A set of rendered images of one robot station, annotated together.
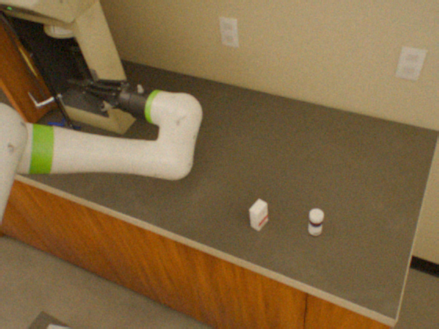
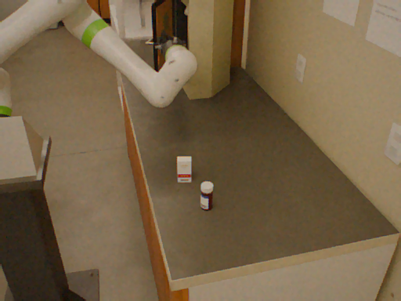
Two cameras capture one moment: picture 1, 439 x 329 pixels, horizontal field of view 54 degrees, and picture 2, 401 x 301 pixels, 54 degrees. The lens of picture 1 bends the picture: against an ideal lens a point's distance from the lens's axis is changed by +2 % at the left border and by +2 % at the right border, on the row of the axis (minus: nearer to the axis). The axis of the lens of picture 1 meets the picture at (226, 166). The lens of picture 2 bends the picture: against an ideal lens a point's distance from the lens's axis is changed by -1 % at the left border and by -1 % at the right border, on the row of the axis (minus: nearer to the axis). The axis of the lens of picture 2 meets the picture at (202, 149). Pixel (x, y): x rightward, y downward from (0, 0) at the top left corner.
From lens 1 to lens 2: 91 cm
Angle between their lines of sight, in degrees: 36
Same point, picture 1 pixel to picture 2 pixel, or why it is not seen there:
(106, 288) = (138, 222)
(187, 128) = (172, 70)
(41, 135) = (98, 23)
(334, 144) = (300, 182)
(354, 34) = (366, 97)
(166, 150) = (155, 77)
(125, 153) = (131, 63)
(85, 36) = (191, 14)
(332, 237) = (211, 218)
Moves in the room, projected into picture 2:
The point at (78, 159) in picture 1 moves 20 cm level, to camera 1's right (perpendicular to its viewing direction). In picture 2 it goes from (104, 47) to (139, 61)
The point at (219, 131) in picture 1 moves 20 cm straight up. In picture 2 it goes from (240, 129) to (243, 85)
